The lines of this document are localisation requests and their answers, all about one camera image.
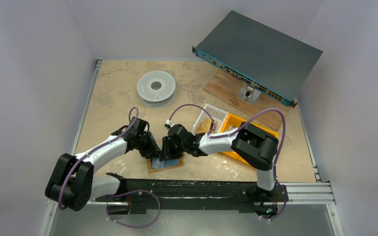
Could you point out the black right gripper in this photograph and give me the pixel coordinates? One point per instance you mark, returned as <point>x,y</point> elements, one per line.
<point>186,140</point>

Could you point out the yellow leather card holder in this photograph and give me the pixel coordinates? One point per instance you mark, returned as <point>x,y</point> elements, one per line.
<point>156,165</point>

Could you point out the yellow plastic bin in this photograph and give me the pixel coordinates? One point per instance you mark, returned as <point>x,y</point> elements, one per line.
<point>231,119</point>
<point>267,130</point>

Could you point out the aluminium frame rail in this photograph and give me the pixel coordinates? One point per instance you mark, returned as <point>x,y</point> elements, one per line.
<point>52,206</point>

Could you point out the white card in bin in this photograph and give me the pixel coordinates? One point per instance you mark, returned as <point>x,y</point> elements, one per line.
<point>232,127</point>

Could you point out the white plastic bin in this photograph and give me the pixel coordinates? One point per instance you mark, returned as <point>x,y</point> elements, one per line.
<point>213,113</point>

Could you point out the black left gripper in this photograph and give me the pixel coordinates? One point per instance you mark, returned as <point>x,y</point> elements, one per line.
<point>153,150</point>

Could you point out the yellow plastic bin middle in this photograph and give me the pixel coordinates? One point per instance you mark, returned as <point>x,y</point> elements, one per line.
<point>231,119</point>

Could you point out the white filament spool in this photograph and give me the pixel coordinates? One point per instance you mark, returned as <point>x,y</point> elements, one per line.
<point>156,89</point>

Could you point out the gold credit cards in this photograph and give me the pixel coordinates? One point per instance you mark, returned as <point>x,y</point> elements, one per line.
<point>205,125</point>

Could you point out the grey metal stand bracket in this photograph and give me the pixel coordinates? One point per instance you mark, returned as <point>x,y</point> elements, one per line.
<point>249,94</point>

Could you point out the brown wooden board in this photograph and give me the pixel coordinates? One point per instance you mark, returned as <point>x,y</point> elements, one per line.
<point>225,88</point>

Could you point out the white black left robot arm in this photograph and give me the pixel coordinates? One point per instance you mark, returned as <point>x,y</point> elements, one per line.
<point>72,182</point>

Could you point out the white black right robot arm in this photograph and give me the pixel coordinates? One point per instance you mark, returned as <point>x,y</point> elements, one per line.
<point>221,142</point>

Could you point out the yellow plastic bin right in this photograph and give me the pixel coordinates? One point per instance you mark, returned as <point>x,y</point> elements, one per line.
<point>267,130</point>

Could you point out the blue grey network switch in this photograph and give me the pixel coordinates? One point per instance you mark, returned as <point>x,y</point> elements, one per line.
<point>264,58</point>

